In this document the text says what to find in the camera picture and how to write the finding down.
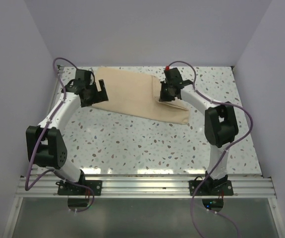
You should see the beige cloth wrap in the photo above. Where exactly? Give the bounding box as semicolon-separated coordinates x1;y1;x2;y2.
93;67;190;124

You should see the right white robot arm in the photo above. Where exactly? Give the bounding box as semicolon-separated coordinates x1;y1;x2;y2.
159;66;238;195

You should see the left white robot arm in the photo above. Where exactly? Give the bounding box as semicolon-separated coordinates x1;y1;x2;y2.
25;69;108;195

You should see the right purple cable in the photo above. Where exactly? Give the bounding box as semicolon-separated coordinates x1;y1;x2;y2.
166;61;254;238

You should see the purple cable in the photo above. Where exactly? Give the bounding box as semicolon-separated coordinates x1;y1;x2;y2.
166;61;254;238
24;57;95;213

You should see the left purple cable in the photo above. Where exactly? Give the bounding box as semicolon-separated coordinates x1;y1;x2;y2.
24;57;95;213

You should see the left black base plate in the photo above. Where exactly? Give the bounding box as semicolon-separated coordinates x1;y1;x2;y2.
56;180;103;196

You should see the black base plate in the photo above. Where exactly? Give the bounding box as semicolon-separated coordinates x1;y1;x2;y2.
56;180;103;196
188;180;234;196

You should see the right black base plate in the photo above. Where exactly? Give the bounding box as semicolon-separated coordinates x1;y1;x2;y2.
188;180;234;196

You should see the aluminium mounting rail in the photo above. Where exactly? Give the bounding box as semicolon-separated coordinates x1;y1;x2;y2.
15;175;277;198

